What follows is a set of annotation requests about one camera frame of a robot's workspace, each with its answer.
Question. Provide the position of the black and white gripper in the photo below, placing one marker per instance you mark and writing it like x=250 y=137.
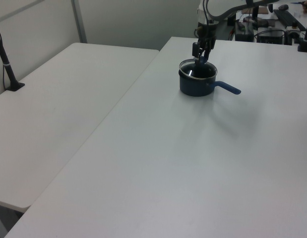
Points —
x=207 y=37

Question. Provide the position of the glass lid with blue knob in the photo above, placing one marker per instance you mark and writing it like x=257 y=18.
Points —
x=210 y=70

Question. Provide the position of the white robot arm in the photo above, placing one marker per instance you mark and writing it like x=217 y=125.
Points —
x=225 y=7

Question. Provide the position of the black electronics box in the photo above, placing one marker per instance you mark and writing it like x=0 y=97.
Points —
x=243 y=32

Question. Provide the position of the grey control unit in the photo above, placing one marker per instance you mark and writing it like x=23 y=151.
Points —
x=273 y=36

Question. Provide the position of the dark computer mouse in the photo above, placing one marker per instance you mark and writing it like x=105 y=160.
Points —
x=283 y=7

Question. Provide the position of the black keyboard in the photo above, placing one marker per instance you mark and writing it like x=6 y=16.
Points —
x=289 y=18

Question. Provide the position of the white side table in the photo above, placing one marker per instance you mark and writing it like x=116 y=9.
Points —
x=51 y=104

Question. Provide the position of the black post on round base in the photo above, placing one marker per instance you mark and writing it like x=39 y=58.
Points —
x=255 y=15

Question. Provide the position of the black camera stand clamp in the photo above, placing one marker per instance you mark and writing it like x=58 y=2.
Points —
x=304 y=44

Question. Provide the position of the grey metal partition post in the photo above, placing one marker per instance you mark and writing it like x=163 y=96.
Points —
x=80 y=22

